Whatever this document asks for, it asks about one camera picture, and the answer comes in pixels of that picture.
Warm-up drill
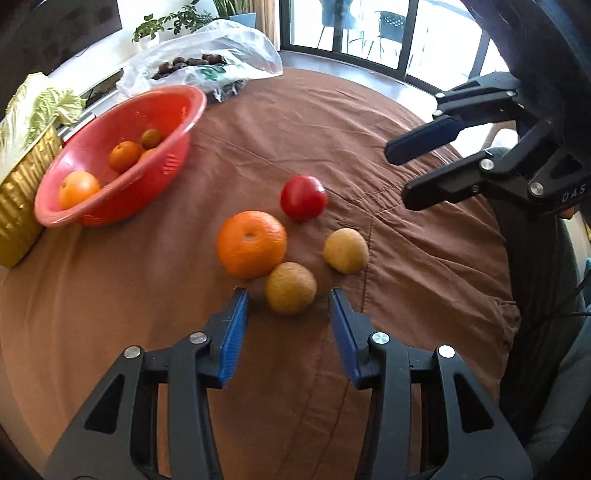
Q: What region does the small yellowish fruit in bowl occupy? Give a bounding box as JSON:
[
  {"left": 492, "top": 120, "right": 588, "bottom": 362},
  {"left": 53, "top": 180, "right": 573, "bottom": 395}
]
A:
[{"left": 140, "top": 128, "right": 162, "bottom": 150}]

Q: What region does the white tv cabinet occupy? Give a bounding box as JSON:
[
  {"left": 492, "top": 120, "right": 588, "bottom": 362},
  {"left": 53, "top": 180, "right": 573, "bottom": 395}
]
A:
[{"left": 49, "top": 30, "right": 137, "bottom": 143}]

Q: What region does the small potted plant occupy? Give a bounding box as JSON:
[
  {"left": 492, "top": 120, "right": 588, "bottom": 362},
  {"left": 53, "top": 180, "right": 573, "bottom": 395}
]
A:
[{"left": 131, "top": 14, "right": 172, "bottom": 50}]

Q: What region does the black cable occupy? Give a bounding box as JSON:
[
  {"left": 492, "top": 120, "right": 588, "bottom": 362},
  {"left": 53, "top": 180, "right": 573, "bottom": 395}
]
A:
[{"left": 549, "top": 276, "right": 591, "bottom": 319}]

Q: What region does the clear plastic bag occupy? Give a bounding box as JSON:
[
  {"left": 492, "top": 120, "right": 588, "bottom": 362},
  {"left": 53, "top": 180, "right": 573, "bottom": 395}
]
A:
[{"left": 116, "top": 20, "right": 283, "bottom": 102}]

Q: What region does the dark chestnuts pile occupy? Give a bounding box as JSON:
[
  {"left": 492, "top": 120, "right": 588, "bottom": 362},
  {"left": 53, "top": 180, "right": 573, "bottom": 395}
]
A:
[{"left": 151, "top": 54, "right": 228, "bottom": 80}]

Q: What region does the black wall television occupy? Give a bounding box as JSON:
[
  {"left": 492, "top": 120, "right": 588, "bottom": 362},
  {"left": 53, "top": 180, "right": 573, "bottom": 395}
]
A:
[{"left": 1, "top": 1, "right": 122, "bottom": 104}]

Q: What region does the red plastic colander bowl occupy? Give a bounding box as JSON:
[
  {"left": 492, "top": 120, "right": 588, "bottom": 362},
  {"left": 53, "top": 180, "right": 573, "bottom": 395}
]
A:
[{"left": 35, "top": 86, "right": 206, "bottom": 228}]

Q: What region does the grey chair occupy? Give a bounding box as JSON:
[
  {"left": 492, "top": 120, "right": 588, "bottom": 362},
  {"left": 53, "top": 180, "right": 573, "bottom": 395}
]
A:
[{"left": 490, "top": 199, "right": 590, "bottom": 479}]

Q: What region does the blue-grey planter pot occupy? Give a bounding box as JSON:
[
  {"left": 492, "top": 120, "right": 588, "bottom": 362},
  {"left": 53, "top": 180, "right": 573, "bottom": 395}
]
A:
[{"left": 228, "top": 12, "right": 256, "bottom": 28}]

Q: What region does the large orange on table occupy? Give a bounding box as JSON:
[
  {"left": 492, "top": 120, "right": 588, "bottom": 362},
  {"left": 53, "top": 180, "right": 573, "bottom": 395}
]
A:
[{"left": 216, "top": 210, "right": 287, "bottom": 280}]

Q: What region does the person right hand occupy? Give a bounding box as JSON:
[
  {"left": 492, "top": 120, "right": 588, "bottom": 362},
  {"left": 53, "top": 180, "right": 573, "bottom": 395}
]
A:
[{"left": 559, "top": 207, "right": 577, "bottom": 219}]

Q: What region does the gold foil tray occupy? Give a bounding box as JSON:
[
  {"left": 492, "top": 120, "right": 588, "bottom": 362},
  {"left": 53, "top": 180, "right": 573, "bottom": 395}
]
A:
[{"left": 0, "top": 124, "right": 62, "bottom": 268}]

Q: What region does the brown longan fruit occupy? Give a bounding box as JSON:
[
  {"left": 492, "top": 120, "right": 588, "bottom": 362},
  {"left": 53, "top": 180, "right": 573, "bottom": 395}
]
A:
[
  {"left": 264, "top": 262, "right": 318, "bottom": 316},
  {"left": 322, "top": 228, "right": 370, "bottom": 275}
]

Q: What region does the brown tablecloth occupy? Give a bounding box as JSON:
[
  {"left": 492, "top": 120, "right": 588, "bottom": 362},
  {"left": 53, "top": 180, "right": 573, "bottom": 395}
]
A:
[{"left": 1, "top": 70, "right": 520, "bottom": 479}]

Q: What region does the red tomato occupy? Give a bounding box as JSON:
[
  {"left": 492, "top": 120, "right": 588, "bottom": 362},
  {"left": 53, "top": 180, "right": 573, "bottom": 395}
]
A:
[{"left": 280, "top": 175, "right": 328, "bottom": 223}]

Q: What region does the napa cabbage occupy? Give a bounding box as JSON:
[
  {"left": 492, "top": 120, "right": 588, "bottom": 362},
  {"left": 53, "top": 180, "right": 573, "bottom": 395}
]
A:
[{"left": 1, "top": 72, "right": 85, "bottom": 162}]

